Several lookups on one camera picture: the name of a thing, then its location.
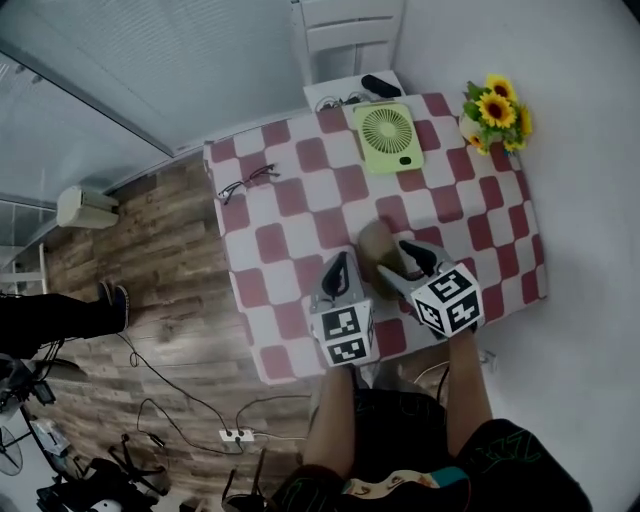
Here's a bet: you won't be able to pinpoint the black office chair base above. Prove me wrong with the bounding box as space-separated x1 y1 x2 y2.
106 432 172 497

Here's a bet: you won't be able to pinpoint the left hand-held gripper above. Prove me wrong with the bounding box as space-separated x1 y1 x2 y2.
308 251 377 370

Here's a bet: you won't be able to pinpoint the person's black patterned clothing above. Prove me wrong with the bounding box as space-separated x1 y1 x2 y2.
269 385 594 512

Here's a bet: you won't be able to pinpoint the long black floor cable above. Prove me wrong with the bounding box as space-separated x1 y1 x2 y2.
116 331 237 435

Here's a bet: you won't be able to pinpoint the black oblong device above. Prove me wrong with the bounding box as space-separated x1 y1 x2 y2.
360 74 404 99

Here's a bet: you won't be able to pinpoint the sunflower bouquet in white pot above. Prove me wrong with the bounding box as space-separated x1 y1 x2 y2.
458 73 534 158

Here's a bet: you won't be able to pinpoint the white wooden chair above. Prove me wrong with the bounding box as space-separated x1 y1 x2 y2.
291 0 409 114

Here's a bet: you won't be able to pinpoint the thin white cable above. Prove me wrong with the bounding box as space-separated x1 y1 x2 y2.
414 362 451 389

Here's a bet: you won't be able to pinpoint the green flat desk fan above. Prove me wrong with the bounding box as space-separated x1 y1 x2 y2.
351 100 426 176

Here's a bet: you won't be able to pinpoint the dark-framed eyeglasses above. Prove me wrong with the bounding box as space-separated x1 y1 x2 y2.
217 163 282 207

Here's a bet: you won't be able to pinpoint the red white checkered tablecloth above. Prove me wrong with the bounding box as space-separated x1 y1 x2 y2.
201 91 550 387

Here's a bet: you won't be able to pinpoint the white power strip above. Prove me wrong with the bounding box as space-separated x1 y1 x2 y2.
218 426 256 445

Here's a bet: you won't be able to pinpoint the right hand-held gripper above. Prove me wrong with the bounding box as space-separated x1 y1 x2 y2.
376 239 486 342

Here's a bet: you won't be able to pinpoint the looped black floor cable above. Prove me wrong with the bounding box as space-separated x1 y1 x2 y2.
135 396 247 455

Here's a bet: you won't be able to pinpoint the small floor fan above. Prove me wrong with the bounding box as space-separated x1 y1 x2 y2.
0 423 25 477

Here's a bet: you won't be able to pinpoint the dark wooden chair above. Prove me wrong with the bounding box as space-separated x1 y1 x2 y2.
221 446 275 512

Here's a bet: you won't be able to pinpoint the person's right forearm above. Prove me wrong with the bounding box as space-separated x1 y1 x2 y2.
443 327 495 460

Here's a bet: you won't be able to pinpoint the small white box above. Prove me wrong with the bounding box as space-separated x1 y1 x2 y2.
55 185 121 231

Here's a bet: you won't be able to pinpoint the person's left forearm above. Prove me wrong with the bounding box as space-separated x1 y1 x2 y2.
301 363 362 480

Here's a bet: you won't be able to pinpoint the brown pouch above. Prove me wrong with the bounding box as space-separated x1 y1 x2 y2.
356 219 417 302

